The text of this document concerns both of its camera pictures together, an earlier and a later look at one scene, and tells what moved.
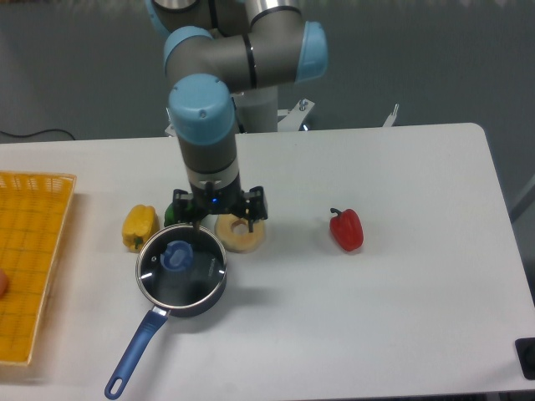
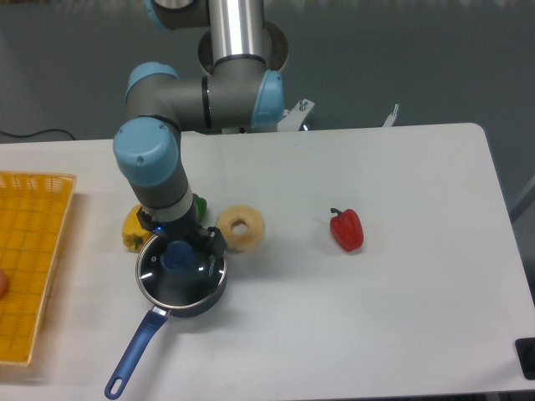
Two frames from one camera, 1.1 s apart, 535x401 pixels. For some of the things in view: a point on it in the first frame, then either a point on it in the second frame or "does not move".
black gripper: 191,207 -> 188,229
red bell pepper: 347,229 does not move
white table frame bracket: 389,122 does not move
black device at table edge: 525,352 does not move
